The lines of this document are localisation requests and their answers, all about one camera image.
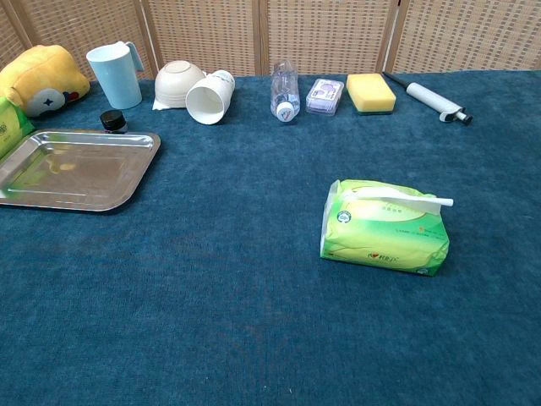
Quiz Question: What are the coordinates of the clear plastic water bottle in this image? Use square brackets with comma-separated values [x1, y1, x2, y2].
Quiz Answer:
[270, 59, 301, 124]

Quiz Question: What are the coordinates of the woven wooden screen panel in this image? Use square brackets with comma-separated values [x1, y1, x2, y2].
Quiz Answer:
[0, 0, 26, 71]
[258, 0, 401, 77]
[382, 0, 541, 75]
[141, 0, 264, 78]
[2, 0, 156, 82]

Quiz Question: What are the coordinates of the white paper cup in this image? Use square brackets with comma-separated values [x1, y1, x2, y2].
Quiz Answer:
[185, 69, 236, 126]

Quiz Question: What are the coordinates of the yellow green sponge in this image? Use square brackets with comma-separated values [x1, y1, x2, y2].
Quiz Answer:
[346, 73, 397, 116]

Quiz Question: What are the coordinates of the green wet wipes pack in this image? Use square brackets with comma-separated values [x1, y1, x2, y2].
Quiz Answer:
[0, 96, 36, 160]

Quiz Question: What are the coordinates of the green tissue pack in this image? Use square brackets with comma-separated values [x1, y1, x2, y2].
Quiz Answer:
[320, 178, 451, 278]

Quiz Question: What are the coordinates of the black bottle cap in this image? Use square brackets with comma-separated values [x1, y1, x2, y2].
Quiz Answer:
[99, 110, 128, 134]

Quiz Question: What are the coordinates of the beige bowl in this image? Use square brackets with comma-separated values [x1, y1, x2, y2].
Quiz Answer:
[154, 60, 207, 107]

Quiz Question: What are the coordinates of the white black hand pump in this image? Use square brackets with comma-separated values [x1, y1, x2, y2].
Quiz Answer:
[381, 71, 473, 127]

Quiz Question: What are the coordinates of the light blue plastic mug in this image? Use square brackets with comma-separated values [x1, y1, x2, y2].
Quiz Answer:
[85, 41, 145, 111]

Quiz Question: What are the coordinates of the purple clear plastic box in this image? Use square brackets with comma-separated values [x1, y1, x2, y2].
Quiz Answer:
[305, 78, 344, 116]

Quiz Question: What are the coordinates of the yellow plush toy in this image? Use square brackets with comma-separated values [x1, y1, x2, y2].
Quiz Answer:
[0, 44, 91, 118]

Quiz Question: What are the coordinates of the blue table cloth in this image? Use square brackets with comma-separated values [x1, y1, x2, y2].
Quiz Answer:
[0, 69, 541, 406]

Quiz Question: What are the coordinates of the stainless steel tray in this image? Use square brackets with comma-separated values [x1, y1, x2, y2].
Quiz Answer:
[0, 129, 162, 213]

